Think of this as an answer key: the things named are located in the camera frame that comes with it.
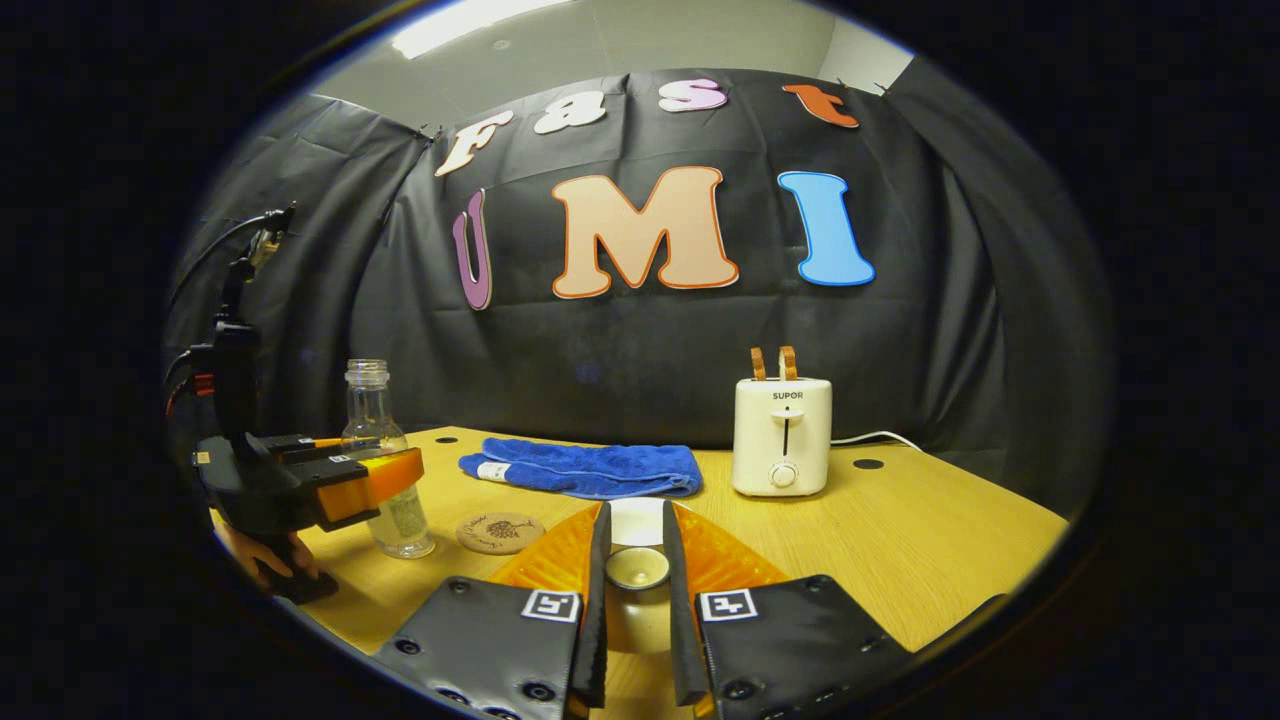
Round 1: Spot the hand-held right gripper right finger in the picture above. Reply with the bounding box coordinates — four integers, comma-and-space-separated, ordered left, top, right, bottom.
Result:
662, 500, 913, 720

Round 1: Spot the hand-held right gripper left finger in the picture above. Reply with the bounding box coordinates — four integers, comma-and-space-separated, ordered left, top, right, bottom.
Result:
372, 502, 613, 720

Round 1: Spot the cream teacup lid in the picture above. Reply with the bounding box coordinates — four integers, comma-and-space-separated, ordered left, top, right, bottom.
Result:
603, 546, 693, 656

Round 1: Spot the clear glass water bottle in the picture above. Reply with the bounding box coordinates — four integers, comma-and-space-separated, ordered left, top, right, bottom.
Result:
343, 360, 436, 559

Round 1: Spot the round brown coaster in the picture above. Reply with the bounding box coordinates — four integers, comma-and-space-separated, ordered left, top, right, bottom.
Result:
456, 512, 547, 556

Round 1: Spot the blue folded towel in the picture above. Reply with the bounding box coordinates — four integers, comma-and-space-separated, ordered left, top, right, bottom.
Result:
459, 437, 704, 500

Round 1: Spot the cream toaster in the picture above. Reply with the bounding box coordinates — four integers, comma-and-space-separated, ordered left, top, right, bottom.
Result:
732, 377, 834, 498

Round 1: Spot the black backdrop cloth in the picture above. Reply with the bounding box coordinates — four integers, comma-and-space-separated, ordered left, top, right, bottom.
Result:
163, 55, 1116, 521

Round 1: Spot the white toaster power cable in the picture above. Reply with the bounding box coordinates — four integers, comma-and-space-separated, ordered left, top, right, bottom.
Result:
830, 431, 926, 453

